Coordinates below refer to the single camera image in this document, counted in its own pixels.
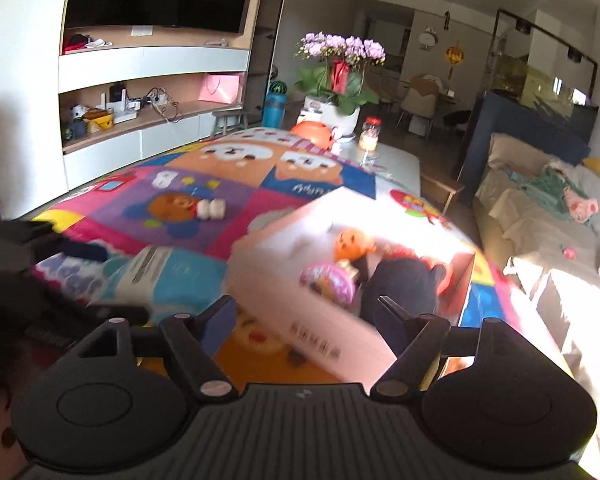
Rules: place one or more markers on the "yellow hanging ornament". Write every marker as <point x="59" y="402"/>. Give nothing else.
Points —
<point x="454" y="55"/>

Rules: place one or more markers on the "grey sofa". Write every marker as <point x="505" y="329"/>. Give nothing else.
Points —
<point x="520" y="220"/>

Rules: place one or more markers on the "potted purple orchid plant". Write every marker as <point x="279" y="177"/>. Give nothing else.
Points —
<point x="337" y="80"/>

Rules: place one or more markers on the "orange round toy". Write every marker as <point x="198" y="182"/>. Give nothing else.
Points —
<point x="312" y="132"/>

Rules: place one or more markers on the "white wall shelf unit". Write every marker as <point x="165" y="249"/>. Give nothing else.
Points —
<point x="155" y="55"/>

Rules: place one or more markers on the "beige dining chair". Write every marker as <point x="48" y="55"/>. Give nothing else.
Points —
<point x="420" y="100"/>

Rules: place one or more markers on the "red cloth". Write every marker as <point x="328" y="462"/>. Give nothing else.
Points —
<point x="76" y="44"/>

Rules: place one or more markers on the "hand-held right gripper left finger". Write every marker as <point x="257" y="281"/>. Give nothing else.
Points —
<point x="219" y="322"/>

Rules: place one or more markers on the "red lidded clear jar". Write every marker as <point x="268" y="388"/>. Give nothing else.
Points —
<point x="370" y="135"/>

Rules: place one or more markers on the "blue thermos bottle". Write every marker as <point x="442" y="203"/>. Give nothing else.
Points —
<point x="274" y="110"/>

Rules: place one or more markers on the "beige pillow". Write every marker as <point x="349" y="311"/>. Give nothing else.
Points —
<point x="517" y="152"/>

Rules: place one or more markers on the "pink pig toy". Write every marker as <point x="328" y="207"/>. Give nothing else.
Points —
<point x="580" y="205"/>

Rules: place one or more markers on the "white cardboard box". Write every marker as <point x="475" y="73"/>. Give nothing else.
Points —
<point x="290" y="317"/>

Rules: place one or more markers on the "black plush toy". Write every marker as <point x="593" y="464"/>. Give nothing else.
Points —
<point x="400" y="280"/>

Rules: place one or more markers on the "pink paper bag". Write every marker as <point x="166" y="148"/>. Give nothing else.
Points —
<point x="220" y="89"/>

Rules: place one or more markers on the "small white toy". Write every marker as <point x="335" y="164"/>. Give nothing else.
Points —
<point x="211" y="210"/>

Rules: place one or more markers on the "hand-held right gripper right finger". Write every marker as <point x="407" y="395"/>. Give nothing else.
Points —
<point x="410" y="332"/>

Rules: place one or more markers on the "yellow toy house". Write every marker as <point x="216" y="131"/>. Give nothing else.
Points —
<point x="99" y="121"/>

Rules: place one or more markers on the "pink round toy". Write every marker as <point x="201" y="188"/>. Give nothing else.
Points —
<point x="325" y="280"/>

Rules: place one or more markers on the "dark blue cabinet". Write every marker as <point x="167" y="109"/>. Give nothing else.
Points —
<point x="520" y="125"/>

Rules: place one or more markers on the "colourful cartoon play mat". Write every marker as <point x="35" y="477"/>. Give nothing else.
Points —
<point x="230" y="180"/>

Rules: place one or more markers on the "green clothing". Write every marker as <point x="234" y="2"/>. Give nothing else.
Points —
<point x="547" y="192"/>

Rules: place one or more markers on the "small grey stool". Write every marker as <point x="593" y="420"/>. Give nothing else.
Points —
<point x="229" y="120"/>

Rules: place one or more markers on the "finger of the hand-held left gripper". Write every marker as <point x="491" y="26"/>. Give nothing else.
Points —
<point x="80" y="251"/>
<point x="115" y="314"/>

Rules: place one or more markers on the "black chair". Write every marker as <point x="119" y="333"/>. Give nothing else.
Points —
<point x="457" y="119"/>

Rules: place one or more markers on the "white router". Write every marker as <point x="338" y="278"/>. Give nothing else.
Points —
<point x="117" y="107"/>

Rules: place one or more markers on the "orange pumpkin toy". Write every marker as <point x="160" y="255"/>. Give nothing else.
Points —
<point x="352" y="245"/>

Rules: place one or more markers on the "blue and white packet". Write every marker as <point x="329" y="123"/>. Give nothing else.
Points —
<point x="170" y="275"/>

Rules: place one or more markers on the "round wall clock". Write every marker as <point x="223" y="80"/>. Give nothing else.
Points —
<point x="428" y="39"/>

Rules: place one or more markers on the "watermelon ball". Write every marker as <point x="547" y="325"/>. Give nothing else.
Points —
<point x="275" y="87"/>

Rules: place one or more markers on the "glass fish tank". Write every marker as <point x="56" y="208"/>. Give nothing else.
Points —
<point x="540" y="80"/>

